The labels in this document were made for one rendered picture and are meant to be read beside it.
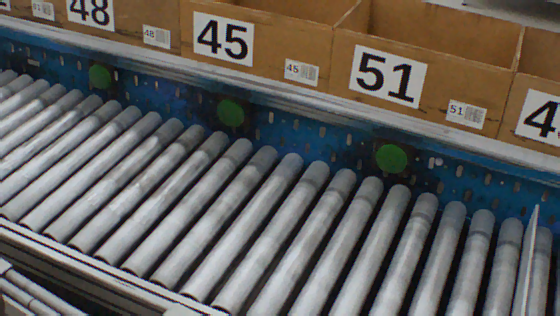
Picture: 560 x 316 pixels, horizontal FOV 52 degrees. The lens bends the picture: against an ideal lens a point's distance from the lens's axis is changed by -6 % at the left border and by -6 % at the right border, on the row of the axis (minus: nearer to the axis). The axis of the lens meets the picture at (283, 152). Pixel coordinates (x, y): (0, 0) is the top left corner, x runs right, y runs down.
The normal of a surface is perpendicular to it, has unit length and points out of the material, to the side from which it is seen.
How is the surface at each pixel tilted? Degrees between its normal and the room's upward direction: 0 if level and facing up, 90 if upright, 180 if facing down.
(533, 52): 90
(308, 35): 90
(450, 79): 90
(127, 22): 91
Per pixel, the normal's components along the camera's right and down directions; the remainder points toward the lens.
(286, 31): -0.39, 0.51
